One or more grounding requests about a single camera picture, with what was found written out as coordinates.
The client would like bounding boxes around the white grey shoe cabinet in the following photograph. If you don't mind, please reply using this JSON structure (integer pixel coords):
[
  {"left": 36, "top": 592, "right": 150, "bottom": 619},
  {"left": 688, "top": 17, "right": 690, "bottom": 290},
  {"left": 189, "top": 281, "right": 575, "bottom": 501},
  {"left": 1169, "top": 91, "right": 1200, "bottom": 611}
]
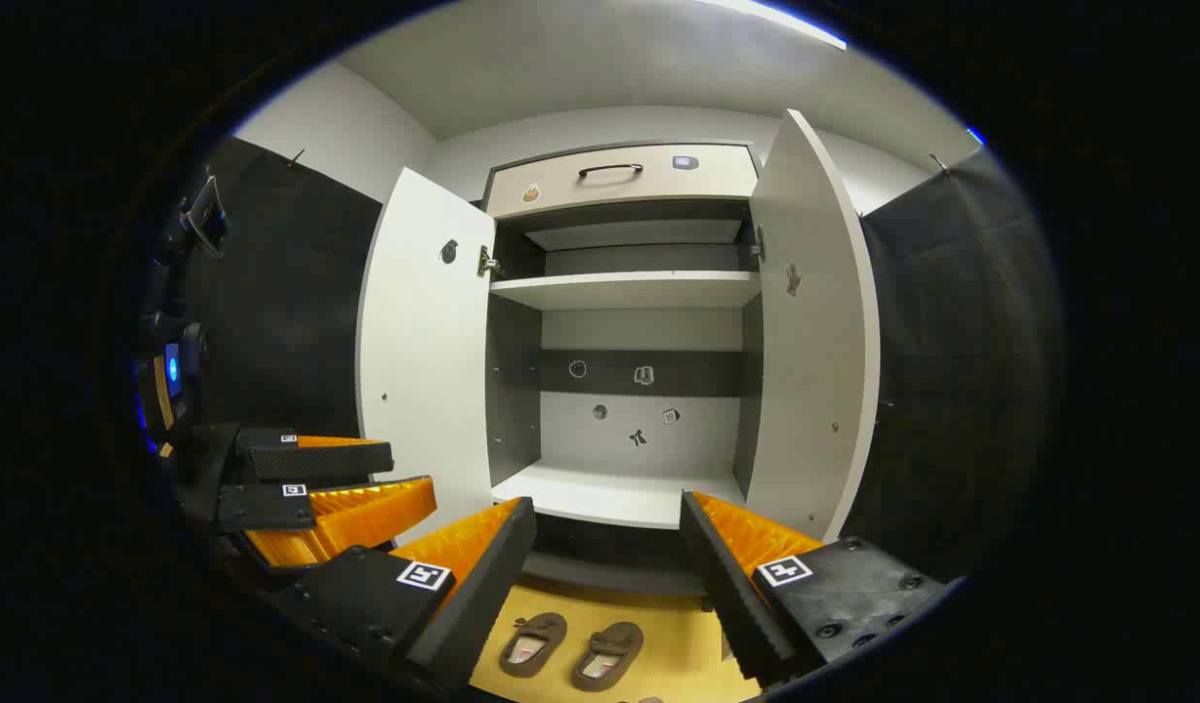
[{"left": 482, "top": 140, "right": 766, "bottom": 597}]

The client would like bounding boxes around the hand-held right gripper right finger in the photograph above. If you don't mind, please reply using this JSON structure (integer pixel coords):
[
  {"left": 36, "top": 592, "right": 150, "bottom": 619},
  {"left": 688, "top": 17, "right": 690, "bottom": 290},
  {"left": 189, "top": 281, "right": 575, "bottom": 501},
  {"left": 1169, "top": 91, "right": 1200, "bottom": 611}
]
[{"left": 680, "top": 490, "right": 952, "bottom": 689}]

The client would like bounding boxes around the white cabinet door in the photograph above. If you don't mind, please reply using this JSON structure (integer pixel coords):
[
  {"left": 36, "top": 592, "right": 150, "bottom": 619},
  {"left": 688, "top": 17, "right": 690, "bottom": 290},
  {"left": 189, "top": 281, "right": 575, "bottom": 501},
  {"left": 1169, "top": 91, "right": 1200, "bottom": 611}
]
[
  {"left": 355, "top": 166, "right": 498, "bottom": 548},
  {"left": 741, "top": 107, "right": 882, "bottom": 543}
]

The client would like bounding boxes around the beige cabinet drawer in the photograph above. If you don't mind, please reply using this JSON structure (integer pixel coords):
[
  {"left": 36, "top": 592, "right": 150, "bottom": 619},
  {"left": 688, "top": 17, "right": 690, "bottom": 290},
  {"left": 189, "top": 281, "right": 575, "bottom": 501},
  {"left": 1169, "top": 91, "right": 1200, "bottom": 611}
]
[{"left": 485, "top": 144, "right": 760, "bottom": 221}]

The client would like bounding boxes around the brown fuzzy shoe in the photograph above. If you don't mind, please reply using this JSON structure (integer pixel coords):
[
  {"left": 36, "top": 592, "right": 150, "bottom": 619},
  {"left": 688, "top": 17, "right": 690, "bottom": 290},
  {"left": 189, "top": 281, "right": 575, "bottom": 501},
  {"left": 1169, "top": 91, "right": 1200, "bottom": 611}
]
[
  {"left": 572, "top": 622, "right": 645, "bottom": 692},
  {"left": 499, "top": 612, "right": 568, "bottom": 678}
]

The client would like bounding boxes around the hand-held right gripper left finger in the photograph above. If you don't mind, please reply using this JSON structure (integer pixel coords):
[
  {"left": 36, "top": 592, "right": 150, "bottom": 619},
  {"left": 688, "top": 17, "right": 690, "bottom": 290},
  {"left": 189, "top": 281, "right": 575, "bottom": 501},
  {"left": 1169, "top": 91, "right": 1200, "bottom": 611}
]
[{"left": 268, "top": 496, "right": 539, "bottom": 696}]

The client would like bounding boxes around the ceiling light strip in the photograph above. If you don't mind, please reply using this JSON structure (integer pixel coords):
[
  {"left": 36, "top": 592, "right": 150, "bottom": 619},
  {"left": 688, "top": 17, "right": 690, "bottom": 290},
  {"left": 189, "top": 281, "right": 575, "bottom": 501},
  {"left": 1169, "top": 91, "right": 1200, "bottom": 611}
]
[{"left": 697, "top": 0, "right": 849, "bottom": 52}]

